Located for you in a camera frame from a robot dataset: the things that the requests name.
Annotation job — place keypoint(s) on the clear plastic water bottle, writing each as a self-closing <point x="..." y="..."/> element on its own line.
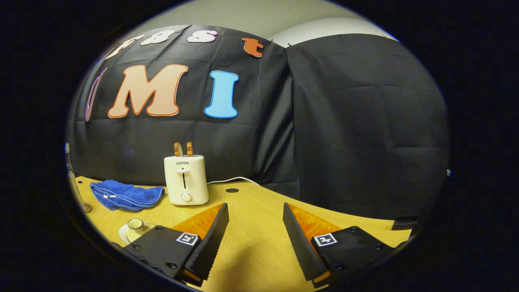
<point x="73" y="182"/>

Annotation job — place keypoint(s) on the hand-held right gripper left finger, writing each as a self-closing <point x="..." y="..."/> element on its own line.
<point x="209" y="243"/>

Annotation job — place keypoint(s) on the black backdrop cloth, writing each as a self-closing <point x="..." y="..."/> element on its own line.
<point x="344" y="142"/>

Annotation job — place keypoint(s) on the small black box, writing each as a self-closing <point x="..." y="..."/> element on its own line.
<point x="404" y="223"/>

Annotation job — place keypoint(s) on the white toaster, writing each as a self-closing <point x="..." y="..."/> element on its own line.
<point x="186" y="180"/>

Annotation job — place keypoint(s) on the toast slice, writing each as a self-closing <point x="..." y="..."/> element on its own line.
<point x="189" y="149"/>
<point x="178" y="150"/>

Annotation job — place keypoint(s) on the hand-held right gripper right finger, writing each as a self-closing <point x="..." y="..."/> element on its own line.
<point x="300" y="243"/>

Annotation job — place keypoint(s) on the blue towel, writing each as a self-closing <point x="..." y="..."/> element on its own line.
<point x="125" y="196"/>

